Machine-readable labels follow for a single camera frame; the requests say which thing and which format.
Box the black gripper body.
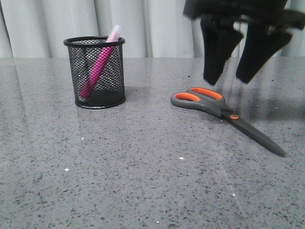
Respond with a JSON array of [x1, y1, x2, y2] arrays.
[[183, 0, 305, 30]]

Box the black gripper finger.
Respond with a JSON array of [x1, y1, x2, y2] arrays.
[[236, 24, 292, 83], [200, 17, 244, 85]]

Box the grey orange scissors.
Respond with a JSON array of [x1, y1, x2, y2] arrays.
[[171, 87, 286, 157]]

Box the pink highlighter pen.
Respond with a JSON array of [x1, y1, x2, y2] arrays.
[[79, 25, 122, 101]]

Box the black mesh pen cup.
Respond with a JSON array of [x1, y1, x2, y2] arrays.
[[63, 36, 126, 109]]

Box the light grey curtain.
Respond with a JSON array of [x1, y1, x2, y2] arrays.
[[0, 0, 305, 59]]

